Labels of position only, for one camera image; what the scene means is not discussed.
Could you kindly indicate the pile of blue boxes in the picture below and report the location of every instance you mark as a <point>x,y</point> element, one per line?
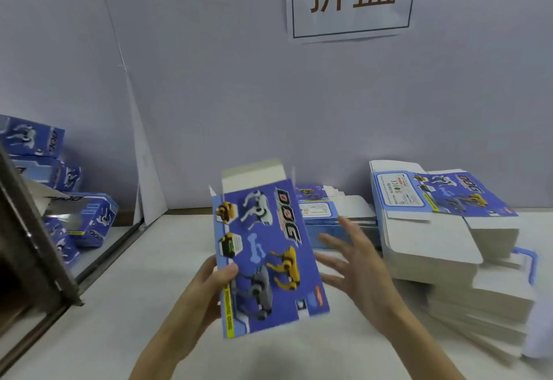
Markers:
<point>86,220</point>

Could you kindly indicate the white paper wall sign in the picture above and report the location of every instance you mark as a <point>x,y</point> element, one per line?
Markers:
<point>350,25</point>

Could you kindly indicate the blue dog-print cardboard box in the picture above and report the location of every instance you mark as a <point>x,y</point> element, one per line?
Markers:
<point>268,254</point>

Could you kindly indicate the person's left hand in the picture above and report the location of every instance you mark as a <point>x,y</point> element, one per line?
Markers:
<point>203,302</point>

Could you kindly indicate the stack of boxes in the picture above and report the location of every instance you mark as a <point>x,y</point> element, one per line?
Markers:
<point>346,211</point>
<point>432,246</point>

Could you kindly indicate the person's right forearm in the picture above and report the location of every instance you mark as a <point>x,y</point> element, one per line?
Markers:
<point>419,349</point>

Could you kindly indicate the person's right hand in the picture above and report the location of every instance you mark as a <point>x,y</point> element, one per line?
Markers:
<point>367,285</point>

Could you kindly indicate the person's left forearm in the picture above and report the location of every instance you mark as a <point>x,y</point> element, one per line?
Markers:
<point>168,354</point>

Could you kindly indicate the white folded paper sheet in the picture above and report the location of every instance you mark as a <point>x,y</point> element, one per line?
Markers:
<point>543,332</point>

